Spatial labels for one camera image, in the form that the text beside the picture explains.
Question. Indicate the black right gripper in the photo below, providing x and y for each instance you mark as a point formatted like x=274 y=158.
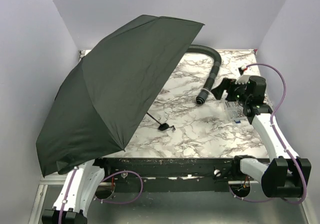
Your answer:
x=230 y=89

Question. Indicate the black folding umbrella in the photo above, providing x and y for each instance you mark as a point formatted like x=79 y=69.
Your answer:
x=102 y=101

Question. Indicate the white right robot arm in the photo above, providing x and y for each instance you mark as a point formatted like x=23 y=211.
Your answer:
x=287 y=175

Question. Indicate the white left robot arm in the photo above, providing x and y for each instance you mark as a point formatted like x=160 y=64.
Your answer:
x=73 y=202

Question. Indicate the clear plastic parts box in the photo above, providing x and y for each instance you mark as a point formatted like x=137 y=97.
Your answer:
x=234 y=111

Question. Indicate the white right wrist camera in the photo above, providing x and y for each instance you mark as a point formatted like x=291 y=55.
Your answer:
x=243 y=80

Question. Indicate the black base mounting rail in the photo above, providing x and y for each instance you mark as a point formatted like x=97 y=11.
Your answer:
x=164 y=175

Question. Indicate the aluminium frame rail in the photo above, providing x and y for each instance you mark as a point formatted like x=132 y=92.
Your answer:
x=53 y=179

